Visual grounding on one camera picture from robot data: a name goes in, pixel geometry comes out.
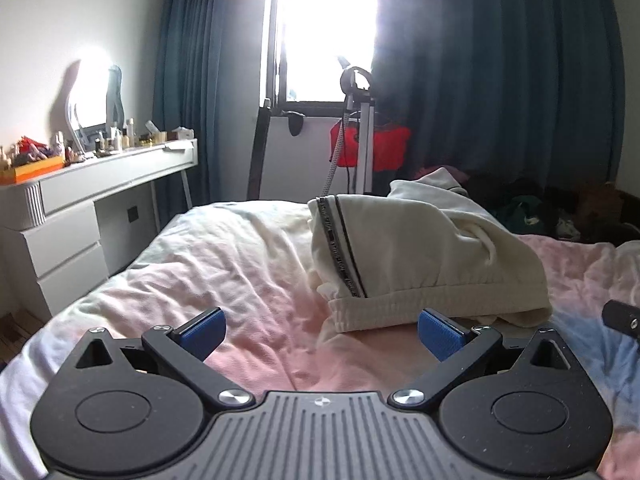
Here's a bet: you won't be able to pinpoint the cream white pants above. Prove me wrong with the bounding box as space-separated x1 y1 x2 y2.
307 167 554 334

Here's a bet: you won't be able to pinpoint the white black cloth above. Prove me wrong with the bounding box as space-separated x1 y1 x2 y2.
554 216 582 240

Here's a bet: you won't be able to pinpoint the lit vanity mirror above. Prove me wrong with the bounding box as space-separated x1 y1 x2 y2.
66 47 124 150

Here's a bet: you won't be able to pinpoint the row of cosmetic bottles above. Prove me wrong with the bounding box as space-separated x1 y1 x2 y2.
51 117 169 155

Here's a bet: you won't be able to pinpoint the white dressing table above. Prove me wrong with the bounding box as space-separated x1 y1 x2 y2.
0 139 200 322

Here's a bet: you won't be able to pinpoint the blue curtain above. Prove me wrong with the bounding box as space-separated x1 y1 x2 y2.
369 0 629 192
152 0 282 209

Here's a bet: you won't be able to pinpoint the brown cardboard box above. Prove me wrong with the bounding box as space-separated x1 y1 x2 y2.
575 181 627 222

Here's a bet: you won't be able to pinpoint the garment steamer stand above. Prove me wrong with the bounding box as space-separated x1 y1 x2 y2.
322 54 379 199

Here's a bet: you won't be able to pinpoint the pile of dark clothes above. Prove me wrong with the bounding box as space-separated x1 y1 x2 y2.
452 166 640 247

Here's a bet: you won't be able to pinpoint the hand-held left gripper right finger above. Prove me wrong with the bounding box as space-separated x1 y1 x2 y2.
392 308 582 411

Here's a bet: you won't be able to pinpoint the green garment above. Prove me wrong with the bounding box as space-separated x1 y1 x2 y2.
492 195 544 234

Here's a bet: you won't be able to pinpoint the black leaning board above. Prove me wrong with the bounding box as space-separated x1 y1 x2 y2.
246 97 274 201

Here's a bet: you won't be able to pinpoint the pink white duvet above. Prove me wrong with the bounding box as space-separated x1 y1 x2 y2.
0 200 640 480

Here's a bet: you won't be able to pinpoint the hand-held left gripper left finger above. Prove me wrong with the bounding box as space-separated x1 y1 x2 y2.
74 307 257 414

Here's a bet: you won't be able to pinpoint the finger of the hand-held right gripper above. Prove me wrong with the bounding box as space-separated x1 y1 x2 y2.
602 299 640 347

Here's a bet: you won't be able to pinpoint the window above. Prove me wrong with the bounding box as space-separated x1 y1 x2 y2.
260 0 379 112

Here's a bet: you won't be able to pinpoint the orange tray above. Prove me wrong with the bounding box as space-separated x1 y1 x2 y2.
0 155 66 186

